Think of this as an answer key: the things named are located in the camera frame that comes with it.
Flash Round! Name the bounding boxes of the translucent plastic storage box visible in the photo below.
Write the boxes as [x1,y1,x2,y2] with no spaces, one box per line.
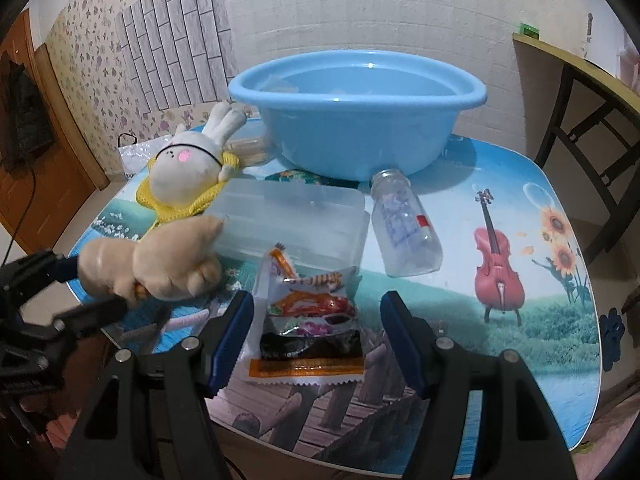
[202,180,372,268]

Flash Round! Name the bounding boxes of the white rabbit plush toy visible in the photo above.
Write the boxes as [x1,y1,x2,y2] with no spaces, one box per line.
[150,101,248,206]

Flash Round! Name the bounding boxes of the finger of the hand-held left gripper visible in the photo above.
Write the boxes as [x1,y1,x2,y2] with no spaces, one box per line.
[0,250,80,306]
[50,296,128,341]

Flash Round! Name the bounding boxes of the tan wooden object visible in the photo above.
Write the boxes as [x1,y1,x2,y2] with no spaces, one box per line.
[222,135,273,166]

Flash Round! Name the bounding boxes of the red orange snack packet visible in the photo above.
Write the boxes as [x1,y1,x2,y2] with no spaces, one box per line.
[247,242,366,386]

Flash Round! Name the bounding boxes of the blue plastic basin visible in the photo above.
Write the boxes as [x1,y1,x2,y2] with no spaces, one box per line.
[227,50,487,183]

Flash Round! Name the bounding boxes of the tan plush toy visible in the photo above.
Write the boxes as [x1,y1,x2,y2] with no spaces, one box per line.
[75,215,225,303]

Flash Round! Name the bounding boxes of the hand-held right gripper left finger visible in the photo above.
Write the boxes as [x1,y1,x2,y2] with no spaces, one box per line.
[60,290,256,480]

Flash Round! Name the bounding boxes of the wooden folding side table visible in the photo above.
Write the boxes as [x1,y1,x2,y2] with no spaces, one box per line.
[512,32,640,266]

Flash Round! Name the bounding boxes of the printed landscape desktop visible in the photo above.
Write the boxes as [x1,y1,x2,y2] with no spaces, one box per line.
[65,115,601,466]

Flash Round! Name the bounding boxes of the white plastic bag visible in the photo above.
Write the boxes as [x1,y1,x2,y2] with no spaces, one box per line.
[117,135,173,181]

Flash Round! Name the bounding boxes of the pink cloth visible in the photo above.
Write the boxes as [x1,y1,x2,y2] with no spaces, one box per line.
[570,410,640,480]

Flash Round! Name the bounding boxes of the wooden door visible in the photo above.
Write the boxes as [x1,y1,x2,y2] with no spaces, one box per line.
[0,10,108,256]

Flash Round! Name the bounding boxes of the thin black cord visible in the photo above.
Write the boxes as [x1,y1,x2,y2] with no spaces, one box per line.
[10,165,38,256]

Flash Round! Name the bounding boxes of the dark cloth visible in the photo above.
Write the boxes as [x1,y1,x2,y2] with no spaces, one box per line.
[0,57,56,171]

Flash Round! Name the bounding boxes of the clear baby bottle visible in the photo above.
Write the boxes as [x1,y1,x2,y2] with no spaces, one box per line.
[369,167,444,278]

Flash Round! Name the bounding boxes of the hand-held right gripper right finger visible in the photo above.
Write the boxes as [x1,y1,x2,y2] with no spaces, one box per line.
[380,290,576,480]

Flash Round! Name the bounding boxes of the floral mat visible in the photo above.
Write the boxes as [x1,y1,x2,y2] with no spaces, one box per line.
[265,169,346,188]

